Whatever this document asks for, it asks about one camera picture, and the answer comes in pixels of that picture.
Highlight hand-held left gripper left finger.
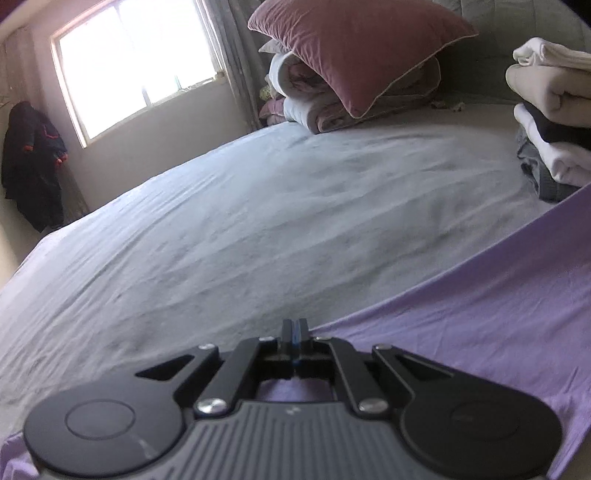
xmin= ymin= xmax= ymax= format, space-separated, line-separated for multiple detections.
xmin=134 ymin=318 xmax=296 ymax=418

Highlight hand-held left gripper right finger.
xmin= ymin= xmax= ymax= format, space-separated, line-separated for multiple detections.
xmin=295 ymin=318 xmax=455 ymax=418

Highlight lilac pants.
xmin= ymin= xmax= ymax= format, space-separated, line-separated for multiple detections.
xmin=0 ymin=182 xmax=591 ymax=480

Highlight stack of folded clothes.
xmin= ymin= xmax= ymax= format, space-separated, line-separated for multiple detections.
xmin=505 ymin=38 xmax=591 ymax=204

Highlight small pink cushion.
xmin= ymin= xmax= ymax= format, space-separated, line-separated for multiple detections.
xmin=259 ymin=98 xmax=287 ymax=124

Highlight folded white pink quilt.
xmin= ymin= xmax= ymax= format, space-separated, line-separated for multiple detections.
xmin=259 ymin=39 xmax=444 ymax=136

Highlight grey patterned curtain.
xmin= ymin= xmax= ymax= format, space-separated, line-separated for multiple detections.
xmin=203 ymin=0 xmax=273 ymax=132

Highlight pink pillow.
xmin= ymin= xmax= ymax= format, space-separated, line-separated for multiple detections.
xmin=247 ymin=0 xmax=478 ymax=118

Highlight dark hanging jacket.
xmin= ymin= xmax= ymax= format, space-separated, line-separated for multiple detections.
xmin=1 ymin=102 xmax=69 ymax=233

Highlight window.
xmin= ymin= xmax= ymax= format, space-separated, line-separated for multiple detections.
xmin=51 ymin=0 xmax=229 ymax=148

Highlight grey quilted headboard cover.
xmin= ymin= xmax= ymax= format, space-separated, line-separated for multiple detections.
xmin=434 ymin=0 xmax=591 ymax=104

